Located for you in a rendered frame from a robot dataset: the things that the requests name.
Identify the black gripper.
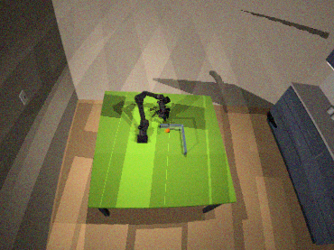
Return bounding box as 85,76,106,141
158,106,170,122

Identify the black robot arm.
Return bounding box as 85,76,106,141
134,91,171,137

